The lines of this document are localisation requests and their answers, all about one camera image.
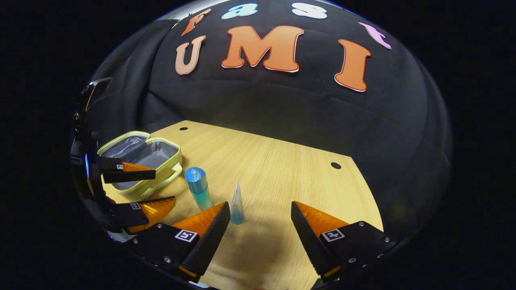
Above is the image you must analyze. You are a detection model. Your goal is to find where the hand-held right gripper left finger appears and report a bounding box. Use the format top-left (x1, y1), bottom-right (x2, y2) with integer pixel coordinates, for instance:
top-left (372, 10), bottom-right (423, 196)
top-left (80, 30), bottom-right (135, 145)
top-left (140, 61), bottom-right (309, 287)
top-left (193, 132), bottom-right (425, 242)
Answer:
top-left (125, 201), bottom-right (231, 282)

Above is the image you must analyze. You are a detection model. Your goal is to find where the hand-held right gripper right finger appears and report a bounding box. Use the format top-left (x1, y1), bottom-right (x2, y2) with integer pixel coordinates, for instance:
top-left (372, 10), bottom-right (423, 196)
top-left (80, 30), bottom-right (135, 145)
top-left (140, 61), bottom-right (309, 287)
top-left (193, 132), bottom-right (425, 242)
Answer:
top-left (290, 201), bottom-right (399, 282)

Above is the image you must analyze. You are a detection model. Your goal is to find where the pale yellow suitcase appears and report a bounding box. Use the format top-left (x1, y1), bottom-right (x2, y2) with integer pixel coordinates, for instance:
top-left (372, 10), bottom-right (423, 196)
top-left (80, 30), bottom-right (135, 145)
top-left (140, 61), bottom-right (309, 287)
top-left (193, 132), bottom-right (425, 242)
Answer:
top-left (97, 131), bottom-right (183, 199)

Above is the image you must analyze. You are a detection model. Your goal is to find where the blue skin care tube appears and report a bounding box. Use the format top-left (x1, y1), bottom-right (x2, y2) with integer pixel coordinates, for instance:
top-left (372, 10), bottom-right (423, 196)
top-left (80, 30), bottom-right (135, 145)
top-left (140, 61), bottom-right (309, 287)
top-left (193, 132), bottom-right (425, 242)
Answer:
top-left (230, 180), bottom-right (245, 225)

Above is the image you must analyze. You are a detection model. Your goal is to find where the blue skin care bottle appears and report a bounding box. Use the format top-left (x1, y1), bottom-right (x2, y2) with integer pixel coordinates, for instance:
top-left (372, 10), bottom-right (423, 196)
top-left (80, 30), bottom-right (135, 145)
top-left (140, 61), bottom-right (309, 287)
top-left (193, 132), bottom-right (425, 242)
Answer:
top-left (184, 167), bottom-right (213, 211)

